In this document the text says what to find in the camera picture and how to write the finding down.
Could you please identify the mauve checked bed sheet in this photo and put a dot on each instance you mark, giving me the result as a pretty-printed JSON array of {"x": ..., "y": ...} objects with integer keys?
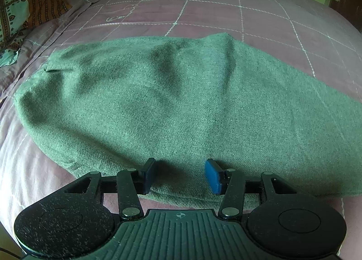
[{"x": 175, "y": 8}]

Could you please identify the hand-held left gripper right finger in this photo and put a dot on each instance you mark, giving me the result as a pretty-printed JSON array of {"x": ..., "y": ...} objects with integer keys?
[{"x": 212, "y": 176}]

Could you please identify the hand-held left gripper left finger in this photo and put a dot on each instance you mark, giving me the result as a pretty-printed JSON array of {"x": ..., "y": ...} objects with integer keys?
[{"x": 149, "y": 176}]

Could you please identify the orange and teal patterned pillow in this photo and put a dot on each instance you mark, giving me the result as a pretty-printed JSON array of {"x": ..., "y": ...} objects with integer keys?
[{"x": 25, "y": 16}]

